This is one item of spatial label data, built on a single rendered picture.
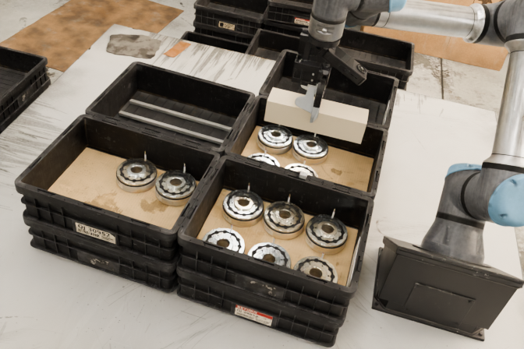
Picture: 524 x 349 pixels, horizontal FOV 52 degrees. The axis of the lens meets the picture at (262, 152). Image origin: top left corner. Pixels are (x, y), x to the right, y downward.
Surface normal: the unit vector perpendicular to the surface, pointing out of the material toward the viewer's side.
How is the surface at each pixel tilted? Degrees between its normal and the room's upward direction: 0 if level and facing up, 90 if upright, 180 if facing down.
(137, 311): 0
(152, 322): 0
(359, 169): 0
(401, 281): 90
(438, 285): 90
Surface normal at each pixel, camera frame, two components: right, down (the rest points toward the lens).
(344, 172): 0.12, -0.75
